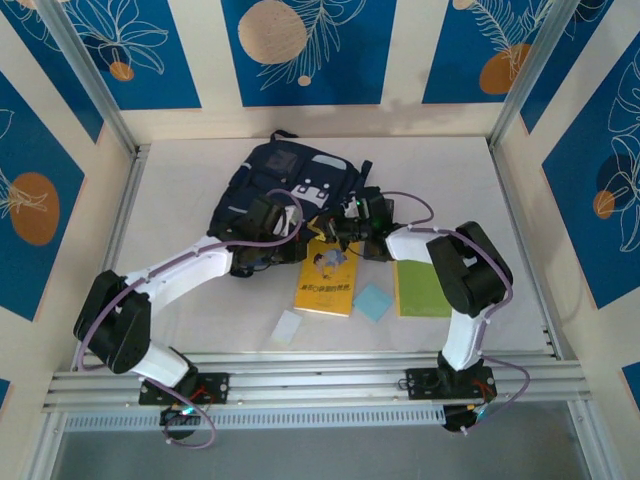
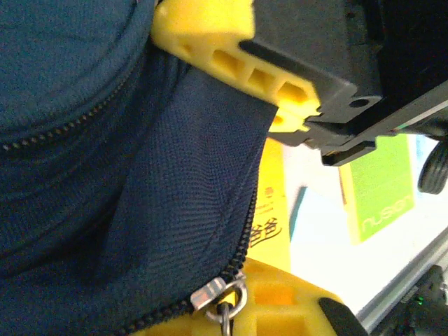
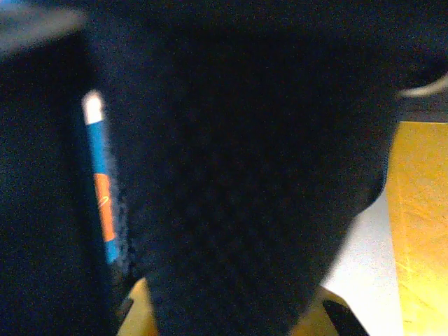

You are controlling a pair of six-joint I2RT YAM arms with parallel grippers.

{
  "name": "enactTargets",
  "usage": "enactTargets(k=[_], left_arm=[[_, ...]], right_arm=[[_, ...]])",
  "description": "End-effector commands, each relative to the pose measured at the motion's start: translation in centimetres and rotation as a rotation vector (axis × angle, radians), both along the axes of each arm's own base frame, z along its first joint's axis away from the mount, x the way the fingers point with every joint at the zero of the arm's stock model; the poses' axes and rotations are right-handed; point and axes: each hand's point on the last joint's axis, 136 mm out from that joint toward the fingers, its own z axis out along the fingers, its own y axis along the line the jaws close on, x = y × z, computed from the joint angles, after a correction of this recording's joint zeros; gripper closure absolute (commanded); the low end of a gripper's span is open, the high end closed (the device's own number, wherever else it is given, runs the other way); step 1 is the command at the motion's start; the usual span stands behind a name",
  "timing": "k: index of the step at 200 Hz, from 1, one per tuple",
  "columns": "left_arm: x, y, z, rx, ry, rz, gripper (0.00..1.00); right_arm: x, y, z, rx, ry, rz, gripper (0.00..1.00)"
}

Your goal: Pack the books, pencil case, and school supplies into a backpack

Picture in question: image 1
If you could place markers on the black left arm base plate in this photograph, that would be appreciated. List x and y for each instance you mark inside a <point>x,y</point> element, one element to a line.
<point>215,387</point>

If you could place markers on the aluminium side rail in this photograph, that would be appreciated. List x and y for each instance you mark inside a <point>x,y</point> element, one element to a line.
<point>506,190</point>
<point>127,200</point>

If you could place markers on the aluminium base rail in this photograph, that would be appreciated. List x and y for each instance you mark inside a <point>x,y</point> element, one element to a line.
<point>320,385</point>

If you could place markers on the navy blue backpack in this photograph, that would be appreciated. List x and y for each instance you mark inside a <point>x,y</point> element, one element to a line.
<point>280,160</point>

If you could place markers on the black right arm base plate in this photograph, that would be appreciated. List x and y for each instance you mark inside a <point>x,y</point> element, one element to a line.
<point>425,382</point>

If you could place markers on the light blue sticky note pad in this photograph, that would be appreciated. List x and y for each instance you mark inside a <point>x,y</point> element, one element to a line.
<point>372,303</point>

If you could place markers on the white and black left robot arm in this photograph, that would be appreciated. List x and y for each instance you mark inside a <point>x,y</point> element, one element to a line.
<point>190,265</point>

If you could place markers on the green notebook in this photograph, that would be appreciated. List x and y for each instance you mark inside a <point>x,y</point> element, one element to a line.
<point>415,290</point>

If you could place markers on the black control board with LED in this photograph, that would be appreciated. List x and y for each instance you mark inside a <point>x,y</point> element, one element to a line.
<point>180,420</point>
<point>465,417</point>

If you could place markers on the aluminium frame post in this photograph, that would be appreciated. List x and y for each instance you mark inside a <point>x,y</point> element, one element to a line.
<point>532,75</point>
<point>90,75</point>

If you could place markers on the white small card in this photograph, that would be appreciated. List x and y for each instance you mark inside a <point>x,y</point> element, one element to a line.
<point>286,327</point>

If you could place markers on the yellow book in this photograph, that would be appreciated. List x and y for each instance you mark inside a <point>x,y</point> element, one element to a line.
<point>325,295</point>

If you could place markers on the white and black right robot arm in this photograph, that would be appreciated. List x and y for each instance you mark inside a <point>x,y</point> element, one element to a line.
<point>410,247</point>

